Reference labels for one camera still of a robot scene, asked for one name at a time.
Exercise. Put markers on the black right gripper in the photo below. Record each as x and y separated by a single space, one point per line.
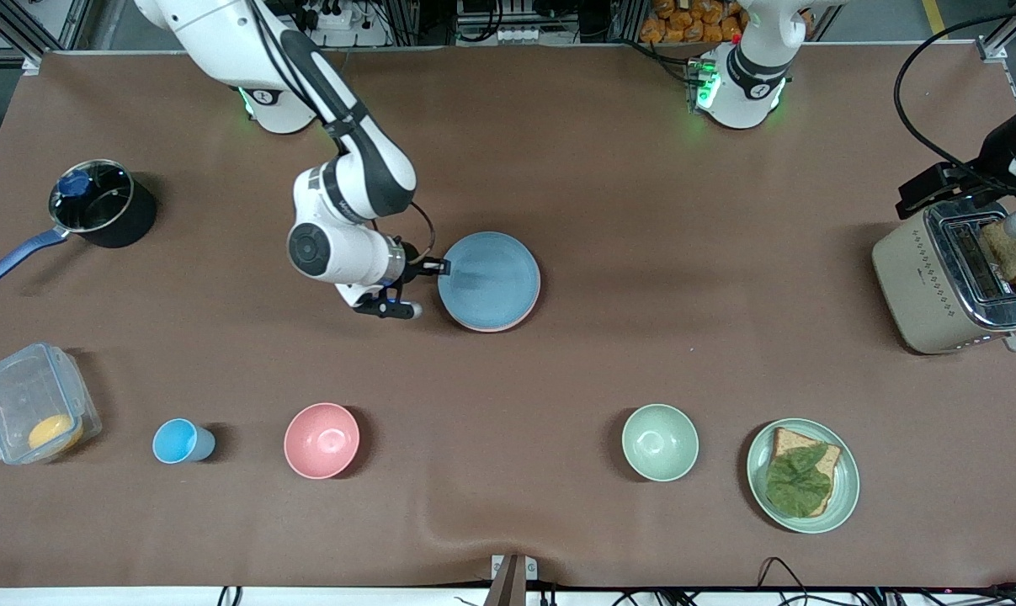
414 267

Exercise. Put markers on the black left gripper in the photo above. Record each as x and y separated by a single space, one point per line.
992 160

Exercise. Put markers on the blue plate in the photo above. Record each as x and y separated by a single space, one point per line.
488 280

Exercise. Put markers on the pink plate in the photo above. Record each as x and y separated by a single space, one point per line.
492 329

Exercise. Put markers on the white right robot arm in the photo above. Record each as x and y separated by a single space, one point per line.
221 34

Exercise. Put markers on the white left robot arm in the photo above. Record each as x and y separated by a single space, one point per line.
747 84

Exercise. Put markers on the beige and chrome toaster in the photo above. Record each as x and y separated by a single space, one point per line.
903 286

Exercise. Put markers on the toasted bread slice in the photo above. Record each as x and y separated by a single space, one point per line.
1008 252

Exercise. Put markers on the pink bowl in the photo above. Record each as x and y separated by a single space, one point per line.
321 441

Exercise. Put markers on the large table cover cloth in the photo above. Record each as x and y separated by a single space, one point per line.
642 210

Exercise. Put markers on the small white socket strip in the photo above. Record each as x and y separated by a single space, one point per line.
518 35

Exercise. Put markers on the white power strip with plugs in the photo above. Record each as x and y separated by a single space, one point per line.
339 21

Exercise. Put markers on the brown bread slice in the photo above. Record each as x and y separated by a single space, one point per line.
787 439

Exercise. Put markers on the green bowl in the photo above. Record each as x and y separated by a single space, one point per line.
660 443

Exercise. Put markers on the orange snack bag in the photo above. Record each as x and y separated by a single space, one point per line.
688 23

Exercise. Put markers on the blue cup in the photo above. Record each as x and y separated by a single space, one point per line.
178 442

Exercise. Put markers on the green lettuce leaf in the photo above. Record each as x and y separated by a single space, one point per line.
798 484

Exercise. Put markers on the green plate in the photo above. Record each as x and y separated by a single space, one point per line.
811 523

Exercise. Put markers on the glass pot lid blue knob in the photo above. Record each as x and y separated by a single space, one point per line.
74 183

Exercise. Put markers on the orange round food piece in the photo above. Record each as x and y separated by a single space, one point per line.
55 433

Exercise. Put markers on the clear plastic food container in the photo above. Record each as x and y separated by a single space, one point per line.
19 391

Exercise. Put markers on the aluminium frame corner post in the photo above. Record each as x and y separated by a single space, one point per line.
994 46

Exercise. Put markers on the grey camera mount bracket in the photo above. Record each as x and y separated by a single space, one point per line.
509 581

